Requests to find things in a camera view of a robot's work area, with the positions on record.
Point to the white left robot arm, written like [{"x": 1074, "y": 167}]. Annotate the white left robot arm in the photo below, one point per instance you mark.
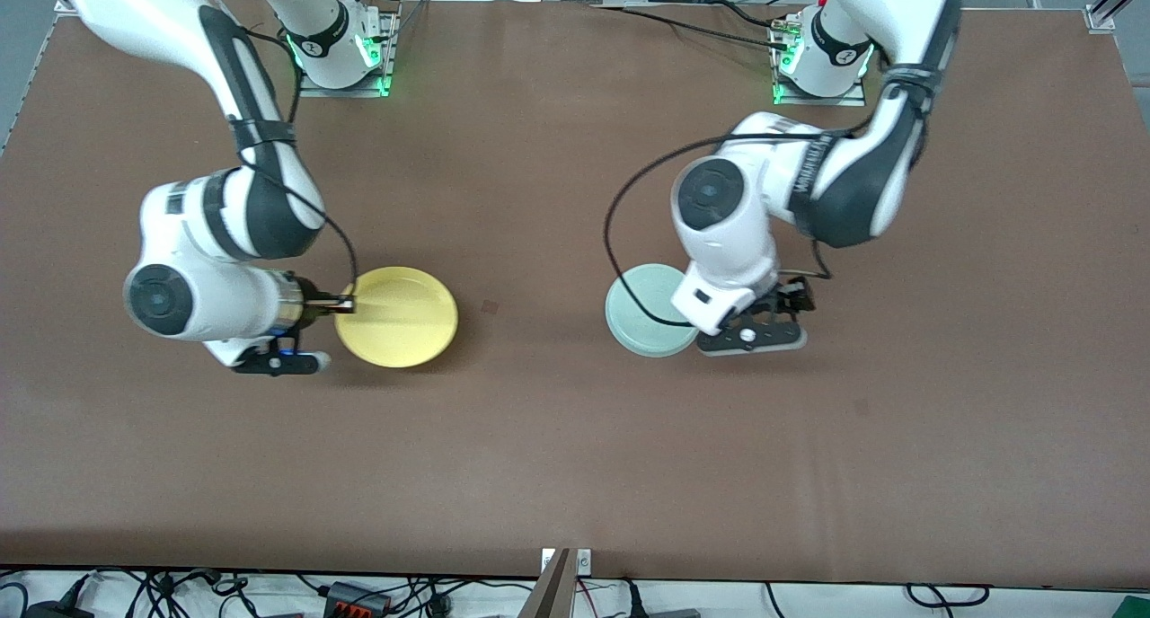
[{"x": 728, "y": 250}]

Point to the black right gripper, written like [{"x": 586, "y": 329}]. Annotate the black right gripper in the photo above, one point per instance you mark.
[{"x": 310, "y": 302}]

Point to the grey wooden post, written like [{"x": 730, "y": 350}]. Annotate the grey wooden post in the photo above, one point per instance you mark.
[{"x": 550, "y": 591}]

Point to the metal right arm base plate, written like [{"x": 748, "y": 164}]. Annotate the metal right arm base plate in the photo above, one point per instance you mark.
[{"x": 388, "y": 61}]

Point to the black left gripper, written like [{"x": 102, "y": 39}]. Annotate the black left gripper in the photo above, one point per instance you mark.
[{"x": 794, "y": 295}]

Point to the black and red power strip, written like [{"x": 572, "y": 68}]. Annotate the black and red power strip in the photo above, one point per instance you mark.
[{"x": 355, "y": 598}]

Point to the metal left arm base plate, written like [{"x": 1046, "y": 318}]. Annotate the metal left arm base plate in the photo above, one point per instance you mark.
[{"x": 853, "y": 100}]

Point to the black power adapter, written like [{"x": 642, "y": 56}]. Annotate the black power adapter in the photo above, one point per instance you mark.
[{"x": 58, "y": 611}]

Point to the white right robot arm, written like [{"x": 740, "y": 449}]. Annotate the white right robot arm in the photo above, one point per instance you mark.
[{"x": 216, "y": 295}]

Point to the pale green plastic plate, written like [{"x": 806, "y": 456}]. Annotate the pale green plastic plate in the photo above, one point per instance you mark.
[{"x": 642, "y": 317}]

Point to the metal table corner bracket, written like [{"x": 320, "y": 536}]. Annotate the metal table corner bracket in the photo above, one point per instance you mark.
[
  {"x": 63, "y": 7},
  {"x": 1099, "y": 19}
]

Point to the green board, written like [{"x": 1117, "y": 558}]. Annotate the green board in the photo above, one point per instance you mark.
[{"x": 1134, "y": 607}]

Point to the yellow plastic plate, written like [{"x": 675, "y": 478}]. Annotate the yellow plastic plate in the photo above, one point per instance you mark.
[{"x": 400, "y": 317}]

